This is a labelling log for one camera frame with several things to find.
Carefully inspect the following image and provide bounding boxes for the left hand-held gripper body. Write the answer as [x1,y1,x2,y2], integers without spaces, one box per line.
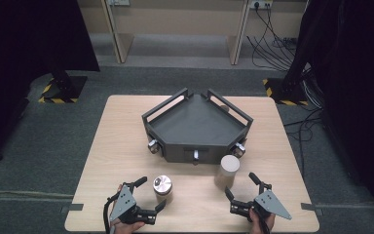
[105,182,159,226]

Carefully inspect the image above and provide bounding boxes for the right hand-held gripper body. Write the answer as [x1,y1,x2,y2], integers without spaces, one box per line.
[229,181,292,223]

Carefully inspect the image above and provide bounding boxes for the glass jar with metal lid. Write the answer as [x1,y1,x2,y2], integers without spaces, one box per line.
[152,175,173,205]

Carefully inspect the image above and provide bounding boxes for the glass jar with white lid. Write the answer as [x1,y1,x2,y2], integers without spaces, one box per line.
[213,154,241,190]

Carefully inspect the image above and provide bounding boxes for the dark grey corner rack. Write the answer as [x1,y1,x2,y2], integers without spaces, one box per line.
[141,87,254,166]

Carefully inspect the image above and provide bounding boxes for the person's right hand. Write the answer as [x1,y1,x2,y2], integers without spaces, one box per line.
[248,208,277,234]

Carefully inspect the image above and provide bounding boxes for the person's left hand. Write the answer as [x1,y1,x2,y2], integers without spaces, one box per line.
[110,184,146,234]

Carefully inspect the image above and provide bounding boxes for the grey tape strip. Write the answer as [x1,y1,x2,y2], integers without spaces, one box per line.
[60,203,85,214]
[300,202,324,216]

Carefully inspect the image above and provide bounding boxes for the striped black stand base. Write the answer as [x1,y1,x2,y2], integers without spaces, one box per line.
[38,75,89,104]
[262,77,310,106]

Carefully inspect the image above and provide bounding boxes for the beige wooden partition leg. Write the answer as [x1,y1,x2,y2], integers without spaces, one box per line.
[226,0,253,66]
[100,0,135,64]

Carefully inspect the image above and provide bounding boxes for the black curtain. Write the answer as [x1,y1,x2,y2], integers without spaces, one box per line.
[0,0,101,169]
[284,0,374,225]

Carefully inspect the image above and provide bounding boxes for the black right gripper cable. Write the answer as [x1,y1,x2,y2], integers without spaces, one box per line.
[254,209,272,234]

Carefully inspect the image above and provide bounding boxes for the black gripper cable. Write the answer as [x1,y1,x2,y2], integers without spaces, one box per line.
[254,209,272,234]
[102,194,115,234]

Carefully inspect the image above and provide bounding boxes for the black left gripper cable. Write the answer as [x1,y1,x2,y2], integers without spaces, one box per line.
[102,194,115,234]

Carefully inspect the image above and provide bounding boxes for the black floor cables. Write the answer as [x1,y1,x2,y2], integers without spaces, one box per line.
[283,69,325,179]

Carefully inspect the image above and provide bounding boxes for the black cables bundle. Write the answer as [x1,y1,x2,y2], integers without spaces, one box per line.
[246,2,298,72]

